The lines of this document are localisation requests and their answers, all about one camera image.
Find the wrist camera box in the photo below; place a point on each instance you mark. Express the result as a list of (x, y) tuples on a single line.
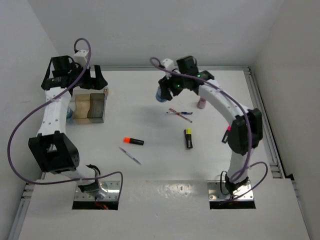
[(81, 56), (168, 64)]

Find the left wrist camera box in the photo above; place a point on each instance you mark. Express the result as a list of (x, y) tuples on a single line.
[(81, 56)]

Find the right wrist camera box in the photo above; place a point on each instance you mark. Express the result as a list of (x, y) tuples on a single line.
[(168, 64)]

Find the clear thin ballpoint pen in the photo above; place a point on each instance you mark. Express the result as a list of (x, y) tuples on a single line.
[(130, 156)]

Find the clear compartment organizer tray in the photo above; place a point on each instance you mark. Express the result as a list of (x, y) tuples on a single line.
[(89, 106)]

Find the orange cap highlighter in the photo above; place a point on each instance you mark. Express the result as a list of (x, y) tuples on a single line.
[(134, 141)]

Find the blue gel pen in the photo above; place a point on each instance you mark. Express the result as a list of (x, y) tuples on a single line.
[(180, 113)]

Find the pink cap highlighter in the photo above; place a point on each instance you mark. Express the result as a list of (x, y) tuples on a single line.
[(226, 134)]

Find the blue patterned round jar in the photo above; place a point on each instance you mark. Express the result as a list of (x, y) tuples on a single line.
[(161, 95)]

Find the yellow cap highlighter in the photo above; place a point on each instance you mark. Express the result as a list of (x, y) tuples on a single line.
[(188, 138)]

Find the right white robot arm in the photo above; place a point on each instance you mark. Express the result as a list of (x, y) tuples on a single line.
[(246, 128)]

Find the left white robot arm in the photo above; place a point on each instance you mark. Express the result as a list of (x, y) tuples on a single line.
[(52, 149)]

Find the aluminium table edge rail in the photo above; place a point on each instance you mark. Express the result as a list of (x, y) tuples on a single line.
[(151, 68)]

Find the red gel pen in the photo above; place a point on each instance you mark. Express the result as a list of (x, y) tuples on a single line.
[(182, 116)]

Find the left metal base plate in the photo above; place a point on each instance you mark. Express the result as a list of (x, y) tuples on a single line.
[(104, 190)]

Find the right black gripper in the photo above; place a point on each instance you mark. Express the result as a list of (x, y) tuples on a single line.
[(165, 92)]

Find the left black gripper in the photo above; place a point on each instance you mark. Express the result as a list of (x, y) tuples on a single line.
[(97, 83)]

